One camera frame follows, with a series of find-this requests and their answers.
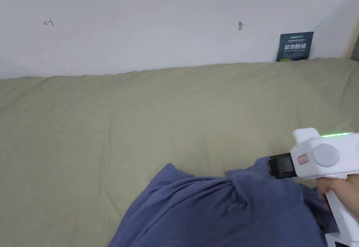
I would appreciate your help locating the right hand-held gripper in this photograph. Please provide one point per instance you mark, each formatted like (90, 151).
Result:
(308, 160)

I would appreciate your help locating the dark blue shirt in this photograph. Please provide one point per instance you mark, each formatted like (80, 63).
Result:
(213, 210)

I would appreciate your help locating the person's right hand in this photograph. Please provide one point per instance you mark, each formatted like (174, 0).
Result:
(340, 186)

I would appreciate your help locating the dark blue sign card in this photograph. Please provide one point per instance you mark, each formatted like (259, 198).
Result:
(294, 47)

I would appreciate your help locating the bed with pale green sheet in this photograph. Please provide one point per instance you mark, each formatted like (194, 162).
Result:
(112, 123)

